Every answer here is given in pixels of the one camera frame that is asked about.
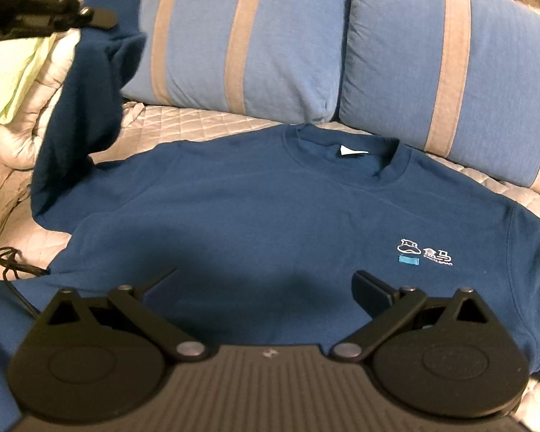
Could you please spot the dark blue sweatshirt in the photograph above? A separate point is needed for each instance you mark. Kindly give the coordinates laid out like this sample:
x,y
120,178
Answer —
x,y
254,238

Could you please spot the left blue striped pillow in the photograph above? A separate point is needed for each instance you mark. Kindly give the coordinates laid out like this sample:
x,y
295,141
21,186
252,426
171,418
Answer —
x,y
279,60

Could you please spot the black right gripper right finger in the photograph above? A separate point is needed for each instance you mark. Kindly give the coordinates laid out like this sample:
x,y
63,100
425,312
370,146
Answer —
x,y
437,356

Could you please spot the light green blanket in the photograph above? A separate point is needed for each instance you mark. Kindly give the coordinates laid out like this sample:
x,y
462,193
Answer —
x,y
26,39

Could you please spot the white padded duvet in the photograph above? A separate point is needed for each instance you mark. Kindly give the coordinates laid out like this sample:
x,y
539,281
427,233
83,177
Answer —
x,y
20,139

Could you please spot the right blue striped pillow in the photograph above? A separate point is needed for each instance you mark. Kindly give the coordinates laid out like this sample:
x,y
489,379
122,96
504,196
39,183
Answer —
x,y
459,79

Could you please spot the grey quilted bedspread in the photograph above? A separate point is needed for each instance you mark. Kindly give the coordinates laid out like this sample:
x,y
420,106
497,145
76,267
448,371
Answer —
x,y
143,128

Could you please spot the blue striped pillow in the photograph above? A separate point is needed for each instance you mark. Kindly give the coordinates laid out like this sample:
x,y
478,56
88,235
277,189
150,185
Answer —
x,y
459,79
279,60

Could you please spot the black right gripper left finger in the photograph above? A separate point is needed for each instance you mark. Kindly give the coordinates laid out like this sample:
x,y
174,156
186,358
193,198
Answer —
x,y
94,359

